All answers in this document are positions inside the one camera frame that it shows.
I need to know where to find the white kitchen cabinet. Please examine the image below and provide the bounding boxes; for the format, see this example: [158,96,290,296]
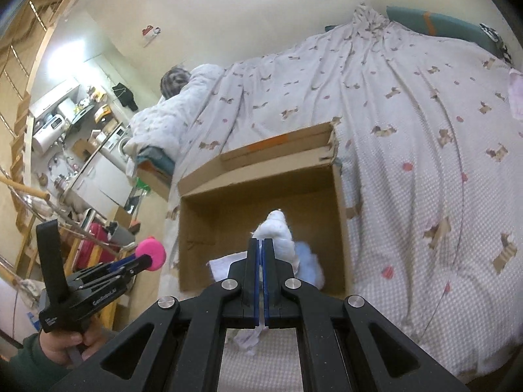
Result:
[67,157,133,213]

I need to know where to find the black and white patterned cloth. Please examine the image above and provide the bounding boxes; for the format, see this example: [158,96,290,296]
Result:
[479,22,513,64]

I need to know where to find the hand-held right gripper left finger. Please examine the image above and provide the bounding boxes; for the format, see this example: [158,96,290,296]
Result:
[49,238,261,392]

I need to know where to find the white water heater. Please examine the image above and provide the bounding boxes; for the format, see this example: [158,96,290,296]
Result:
[32,116,68,152]

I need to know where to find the person's left hand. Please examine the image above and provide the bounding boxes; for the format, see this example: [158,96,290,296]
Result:
[39,318,117,366]

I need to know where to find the checked printed bedspread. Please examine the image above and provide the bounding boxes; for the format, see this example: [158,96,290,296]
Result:
[163,2,523,392]

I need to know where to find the wooden ladder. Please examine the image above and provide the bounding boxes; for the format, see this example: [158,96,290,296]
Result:
[0,0,93,295]

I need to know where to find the light blue fuzzy sock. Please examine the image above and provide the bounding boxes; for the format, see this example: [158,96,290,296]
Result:
[292,240,328,288]

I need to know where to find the grey striped cushion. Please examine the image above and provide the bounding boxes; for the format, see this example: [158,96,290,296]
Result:
[160,65,192,101]

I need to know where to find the white sock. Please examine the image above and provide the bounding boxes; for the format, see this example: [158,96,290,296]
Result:
[251,209,301,270]

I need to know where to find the person's left forearm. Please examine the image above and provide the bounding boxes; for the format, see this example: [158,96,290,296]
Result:
[8,333,70,392]

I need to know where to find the white quilt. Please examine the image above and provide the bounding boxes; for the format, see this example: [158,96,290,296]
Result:
[125,64,225,176]

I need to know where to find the white washing machine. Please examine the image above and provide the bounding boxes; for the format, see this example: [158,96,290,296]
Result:
[110,126,135,160]

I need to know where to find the red suitcase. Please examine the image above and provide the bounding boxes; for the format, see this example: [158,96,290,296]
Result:
[76,222,113,270]

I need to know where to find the black hanging garment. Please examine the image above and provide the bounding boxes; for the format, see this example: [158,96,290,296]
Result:
[111,83,139,111]

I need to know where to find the teal pillow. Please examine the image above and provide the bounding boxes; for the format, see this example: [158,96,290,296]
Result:
[386,6,503,56]

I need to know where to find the brown cardboard box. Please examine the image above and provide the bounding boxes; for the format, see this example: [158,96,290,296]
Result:
[177,122,354,299]

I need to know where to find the white folded cloth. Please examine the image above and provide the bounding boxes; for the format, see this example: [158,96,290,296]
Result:
[206,253,250,282]

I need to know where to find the pale pink cloth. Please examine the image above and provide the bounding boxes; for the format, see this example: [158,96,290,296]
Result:
[508,69,523,121]

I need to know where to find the pink sock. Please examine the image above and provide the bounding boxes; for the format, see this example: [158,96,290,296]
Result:
[135,236,167,272]

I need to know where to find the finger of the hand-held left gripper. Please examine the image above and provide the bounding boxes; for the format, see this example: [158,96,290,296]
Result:
[75,258,138,285]
[87,254,153,293]

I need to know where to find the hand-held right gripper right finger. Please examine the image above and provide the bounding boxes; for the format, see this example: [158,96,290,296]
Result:
[263,238,470,392]

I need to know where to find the wooden bedside box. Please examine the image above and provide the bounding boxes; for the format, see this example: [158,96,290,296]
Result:
[137,159,176,201]

